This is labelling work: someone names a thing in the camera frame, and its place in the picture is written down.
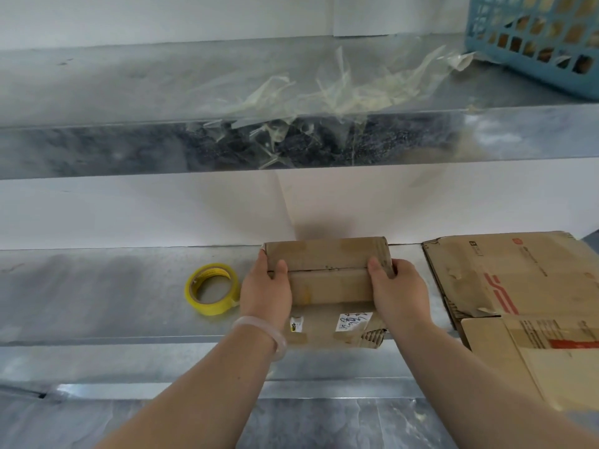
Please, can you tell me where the blue plastic basket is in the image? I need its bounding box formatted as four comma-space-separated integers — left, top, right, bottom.
464, 0, 599, 100

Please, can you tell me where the pile of clear tape scraps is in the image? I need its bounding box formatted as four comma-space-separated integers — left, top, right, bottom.
187, 45, 478, 171

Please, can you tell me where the yellow tape roll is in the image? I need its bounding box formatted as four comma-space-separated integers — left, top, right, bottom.
185, 263, 240, 317

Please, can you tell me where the person's left forearm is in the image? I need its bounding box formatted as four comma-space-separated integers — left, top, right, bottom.
95, 327, 277, 449

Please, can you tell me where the person's right forearm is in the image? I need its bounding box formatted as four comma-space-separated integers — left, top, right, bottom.
391, 317, 599, 449

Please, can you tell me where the person's left hand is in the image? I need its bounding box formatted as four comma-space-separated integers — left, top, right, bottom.
238, 247, 294, 334

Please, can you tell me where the small labelled cardboard box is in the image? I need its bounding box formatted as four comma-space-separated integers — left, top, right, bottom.
261, 236, 396, 350

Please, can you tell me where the white bangle bracelet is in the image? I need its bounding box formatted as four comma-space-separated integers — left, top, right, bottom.
231, 315, 287, 363

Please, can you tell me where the person's right hand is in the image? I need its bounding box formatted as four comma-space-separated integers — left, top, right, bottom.
367, 256, 434, 342

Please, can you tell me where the pile of assorted small items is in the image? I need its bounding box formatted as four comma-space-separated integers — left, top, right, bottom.
477, 0, 599, 75

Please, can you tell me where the large red-printed cardboard box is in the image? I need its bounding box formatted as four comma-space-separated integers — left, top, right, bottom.
421, 231, 599, 412

